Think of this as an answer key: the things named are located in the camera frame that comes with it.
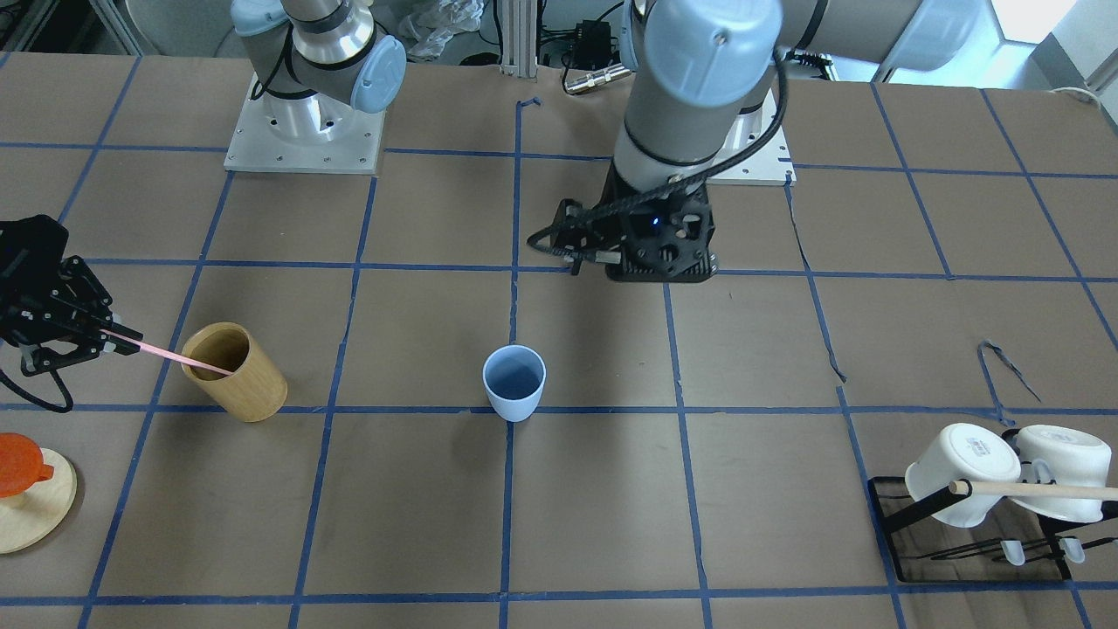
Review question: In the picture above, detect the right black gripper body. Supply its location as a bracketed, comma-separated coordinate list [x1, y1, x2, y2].
[1, 215, 112, 377]

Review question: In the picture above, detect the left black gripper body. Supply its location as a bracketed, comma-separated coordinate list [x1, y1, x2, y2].
[555, 166, 718, 283]

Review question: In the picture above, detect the pink chopstick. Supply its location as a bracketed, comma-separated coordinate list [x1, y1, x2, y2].
[101, 328, 234, 377]

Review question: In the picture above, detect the light blue plastic cup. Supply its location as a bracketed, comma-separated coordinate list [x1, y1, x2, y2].
[480, 345, 548, 423]

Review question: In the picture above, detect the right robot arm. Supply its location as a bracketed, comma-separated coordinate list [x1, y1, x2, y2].
[2, 1, 407, 377]

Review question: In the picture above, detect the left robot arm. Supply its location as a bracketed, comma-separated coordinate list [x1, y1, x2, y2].
[527, 1, 920, 282]

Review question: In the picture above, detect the orange plastic lid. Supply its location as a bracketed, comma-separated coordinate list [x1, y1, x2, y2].
[1, 432, 53, 499]

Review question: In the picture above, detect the bamboo cylindrical holder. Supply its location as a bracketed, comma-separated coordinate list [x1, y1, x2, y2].
[183, 322, 288, 423]

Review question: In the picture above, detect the round wooden stand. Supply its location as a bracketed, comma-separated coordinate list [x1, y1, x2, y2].
[1, 447, 79, 554]

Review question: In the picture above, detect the black power adapter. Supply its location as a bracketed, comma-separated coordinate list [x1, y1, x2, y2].
[569, 20, 612, 72]

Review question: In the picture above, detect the white mug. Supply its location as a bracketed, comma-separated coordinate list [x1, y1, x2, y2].
[904, 423, 1021, 501]
[1011, 425, 1114, 524]

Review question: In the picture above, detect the wooden rack rod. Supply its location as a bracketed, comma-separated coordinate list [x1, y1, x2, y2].
[946, 479, 1118, 501]

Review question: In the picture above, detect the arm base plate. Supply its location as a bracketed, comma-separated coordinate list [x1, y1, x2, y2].
[707, 90, 797, 185]
[224, 93, 386, 177]

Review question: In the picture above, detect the silver cable connector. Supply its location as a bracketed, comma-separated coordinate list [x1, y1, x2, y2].
[562, 63, 632, 96]

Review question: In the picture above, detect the aluminium frame post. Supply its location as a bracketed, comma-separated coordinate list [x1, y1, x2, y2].
[494, 1, 542, 82]

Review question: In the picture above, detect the black wire mug rack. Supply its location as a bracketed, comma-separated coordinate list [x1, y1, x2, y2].
[869, 427, 1115, 583]

